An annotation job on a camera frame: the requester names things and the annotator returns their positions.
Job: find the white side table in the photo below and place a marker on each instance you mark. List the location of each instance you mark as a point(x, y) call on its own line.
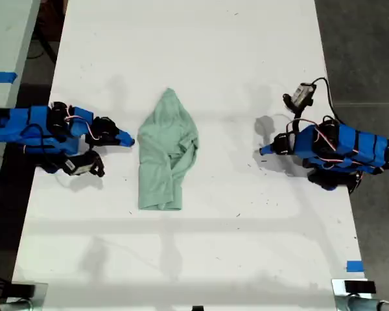
point(3, 39)

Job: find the black grey camera box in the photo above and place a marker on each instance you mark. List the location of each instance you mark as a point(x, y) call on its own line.
point(301, 93)

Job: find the thin black camera stalk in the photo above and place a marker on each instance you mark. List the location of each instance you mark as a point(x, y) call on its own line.
point(91, 147)

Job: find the small black box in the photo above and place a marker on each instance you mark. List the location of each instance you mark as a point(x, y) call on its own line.
point(23, 290)
point(360, 287)

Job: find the black camera box white label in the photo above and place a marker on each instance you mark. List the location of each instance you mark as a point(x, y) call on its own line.
point(82, 164)

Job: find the pale green t-shirt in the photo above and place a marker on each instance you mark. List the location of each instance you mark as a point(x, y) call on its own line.
point(162, 145)

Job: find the metal table clamp plate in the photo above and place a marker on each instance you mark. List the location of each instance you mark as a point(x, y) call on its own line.
point(40, 296)
point(338, 291)

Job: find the curved black camera stalk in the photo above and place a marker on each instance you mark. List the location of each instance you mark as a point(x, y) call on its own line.
point(297, 115)

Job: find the small black clip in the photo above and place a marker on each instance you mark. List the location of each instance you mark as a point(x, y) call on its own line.
point(197, 308)

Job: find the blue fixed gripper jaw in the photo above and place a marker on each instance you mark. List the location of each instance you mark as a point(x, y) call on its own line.
point(268, 148)
point(124, 133)

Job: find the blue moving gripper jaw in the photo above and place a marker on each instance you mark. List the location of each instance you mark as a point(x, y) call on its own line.
point(268, 153)
point(127, 142)

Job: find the long blue tape strip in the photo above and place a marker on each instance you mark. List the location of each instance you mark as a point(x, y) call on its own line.
point(1, 77)

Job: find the short blue tape strip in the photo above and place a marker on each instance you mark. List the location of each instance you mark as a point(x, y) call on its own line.
point(354, 266)

